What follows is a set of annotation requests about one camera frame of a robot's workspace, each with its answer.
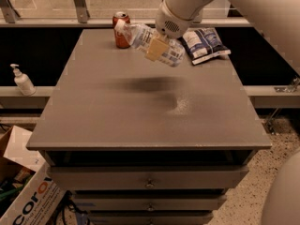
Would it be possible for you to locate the white cardboard box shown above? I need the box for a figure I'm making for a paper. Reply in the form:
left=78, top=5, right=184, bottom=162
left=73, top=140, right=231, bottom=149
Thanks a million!
left=0, top=126, right=65, bottom=225

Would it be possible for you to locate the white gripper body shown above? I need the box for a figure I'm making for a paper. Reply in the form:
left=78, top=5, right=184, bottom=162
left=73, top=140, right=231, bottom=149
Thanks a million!
left=156, top=1, right=193, bottom=38

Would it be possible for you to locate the metal clamp bracket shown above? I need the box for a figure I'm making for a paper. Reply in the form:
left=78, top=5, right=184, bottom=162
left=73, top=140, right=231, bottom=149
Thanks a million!
left=275, top=77, right=300, bottom=93

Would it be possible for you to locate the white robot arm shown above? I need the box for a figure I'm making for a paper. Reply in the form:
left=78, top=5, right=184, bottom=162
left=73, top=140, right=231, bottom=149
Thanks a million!
left=146, top=0, right=300, bottom=225

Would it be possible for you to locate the blue white snack bag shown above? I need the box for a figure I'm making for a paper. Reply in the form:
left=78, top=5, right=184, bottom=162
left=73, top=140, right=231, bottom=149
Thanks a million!
left=179, top=28, right=231, bottom=66

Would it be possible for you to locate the white pump dispenser bottle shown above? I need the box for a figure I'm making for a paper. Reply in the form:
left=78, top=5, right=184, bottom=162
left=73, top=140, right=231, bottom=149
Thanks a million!
left=10, top=64, right=36, bottom=96

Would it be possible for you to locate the red soda can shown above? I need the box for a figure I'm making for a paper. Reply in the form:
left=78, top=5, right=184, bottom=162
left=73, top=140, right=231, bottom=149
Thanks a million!
left=112, top=11, right=130, bottom=49

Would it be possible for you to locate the top drawer knob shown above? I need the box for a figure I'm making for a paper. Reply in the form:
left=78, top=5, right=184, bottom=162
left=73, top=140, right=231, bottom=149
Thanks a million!
left=145, top=179, right=155, bottom=189

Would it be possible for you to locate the drawer knob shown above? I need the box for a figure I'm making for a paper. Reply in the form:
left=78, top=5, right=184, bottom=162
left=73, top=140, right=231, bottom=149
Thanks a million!
left=146, top=204, right=155, bottom=212
left=145, top=179, right=155, bottom=189

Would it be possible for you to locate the clear blue plastic water bottle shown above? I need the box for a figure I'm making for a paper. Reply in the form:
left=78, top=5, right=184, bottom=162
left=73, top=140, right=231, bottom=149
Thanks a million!
left=114, top=20, right=185, bottom=68

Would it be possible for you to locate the grey drawer cabinet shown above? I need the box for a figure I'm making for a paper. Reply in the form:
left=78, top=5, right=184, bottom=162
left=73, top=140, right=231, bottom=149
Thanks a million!
left=28, top=29, right=271, bottom=225

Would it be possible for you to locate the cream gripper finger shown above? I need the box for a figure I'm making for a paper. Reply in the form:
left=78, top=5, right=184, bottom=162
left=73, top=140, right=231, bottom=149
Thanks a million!
left=145, top=37, right=169, bottom=61

